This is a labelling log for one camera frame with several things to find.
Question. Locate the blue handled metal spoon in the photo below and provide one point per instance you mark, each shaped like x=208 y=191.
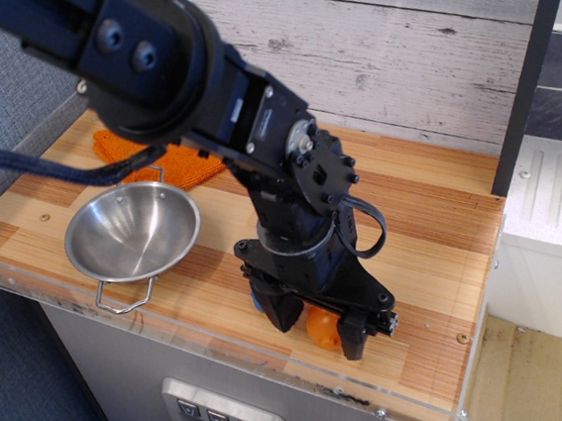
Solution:
x=256 y=302

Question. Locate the orange toy carrot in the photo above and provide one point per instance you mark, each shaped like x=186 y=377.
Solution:
x=322 y=328

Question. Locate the orange knitted cloth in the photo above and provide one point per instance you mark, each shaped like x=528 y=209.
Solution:
x=183 y=167

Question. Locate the small steel pot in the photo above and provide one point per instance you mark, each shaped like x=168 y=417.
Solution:
x=132 y=232

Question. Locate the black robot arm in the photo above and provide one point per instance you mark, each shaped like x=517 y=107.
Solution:
x=158 y=74

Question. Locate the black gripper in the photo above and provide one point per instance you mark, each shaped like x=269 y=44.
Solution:
x=329 y=277

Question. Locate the dark right vertical post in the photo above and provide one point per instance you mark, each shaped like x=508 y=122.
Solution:
x=538 y=43

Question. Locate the white ridged side unit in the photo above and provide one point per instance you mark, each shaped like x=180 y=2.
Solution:
x=525 y=287

